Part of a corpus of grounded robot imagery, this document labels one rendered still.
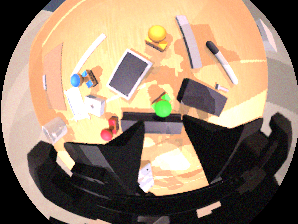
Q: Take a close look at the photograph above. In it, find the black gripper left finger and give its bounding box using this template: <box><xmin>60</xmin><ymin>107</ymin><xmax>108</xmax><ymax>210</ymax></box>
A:
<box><xmin>63</xmin><ymin>119</ymin><xmax>145</xmax><ymax>196</ymax></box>

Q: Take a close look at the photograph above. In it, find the white mug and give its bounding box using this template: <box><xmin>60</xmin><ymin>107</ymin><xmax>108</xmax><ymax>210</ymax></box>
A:
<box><xmin>43</xmin><ymin>117</ymin><xmax>68</xmax><ymax>145</ymax></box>

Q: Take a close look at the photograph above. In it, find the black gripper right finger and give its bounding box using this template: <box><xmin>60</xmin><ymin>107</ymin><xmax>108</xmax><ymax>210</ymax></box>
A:
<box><xmin>182</xmin><ymin>113</ymin><xmax>263</xmax><ymax>185</ymax></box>

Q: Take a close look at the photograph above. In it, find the white rectangular card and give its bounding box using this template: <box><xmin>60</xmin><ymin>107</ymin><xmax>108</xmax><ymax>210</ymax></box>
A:
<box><xmin>64</xmin><ymin>87</ymin><xmax>90</xmax><ymax>121</ymax></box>

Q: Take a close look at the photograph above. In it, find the orange rubber stamp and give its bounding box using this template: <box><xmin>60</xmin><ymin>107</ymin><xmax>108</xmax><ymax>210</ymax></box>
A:
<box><xmin>145</xmin><ymin>26</ymin><xmax>168</xmax><ymax>53</ymax></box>

